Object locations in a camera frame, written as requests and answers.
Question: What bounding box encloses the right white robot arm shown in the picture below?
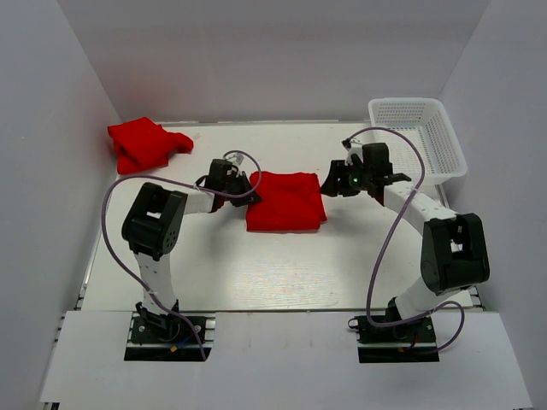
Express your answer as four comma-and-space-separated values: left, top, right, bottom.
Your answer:
321, 143, 491, 341

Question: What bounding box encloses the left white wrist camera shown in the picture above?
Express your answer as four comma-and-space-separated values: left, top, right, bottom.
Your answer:
223, 153, 244, 178

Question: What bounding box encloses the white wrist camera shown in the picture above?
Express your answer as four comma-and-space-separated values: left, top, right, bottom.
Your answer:
342, 138, 362, 166
223, 153, 244, 178

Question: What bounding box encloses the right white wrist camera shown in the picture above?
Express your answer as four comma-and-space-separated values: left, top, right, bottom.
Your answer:
342, 138, 362, 166

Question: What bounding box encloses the white plastic basket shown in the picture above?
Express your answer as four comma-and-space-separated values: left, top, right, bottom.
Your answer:
368, 97, 468, 185

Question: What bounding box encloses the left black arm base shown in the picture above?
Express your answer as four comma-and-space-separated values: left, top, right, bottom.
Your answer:
124, 302, 215, 362

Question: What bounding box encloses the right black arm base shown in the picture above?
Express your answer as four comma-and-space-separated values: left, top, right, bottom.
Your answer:
347, 315, 439, 364

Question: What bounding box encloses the folded red t shirt stack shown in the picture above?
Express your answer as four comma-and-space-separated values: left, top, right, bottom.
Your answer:
107, 117, 194, 175

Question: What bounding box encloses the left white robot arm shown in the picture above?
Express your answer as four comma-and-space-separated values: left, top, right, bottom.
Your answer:
121, 152, 261, 341

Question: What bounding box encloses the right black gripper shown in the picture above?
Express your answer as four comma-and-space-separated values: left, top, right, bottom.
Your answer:
319, 160, 373, 197

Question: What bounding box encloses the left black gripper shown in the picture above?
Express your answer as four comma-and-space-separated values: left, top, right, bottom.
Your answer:
221, 171, 260, 207

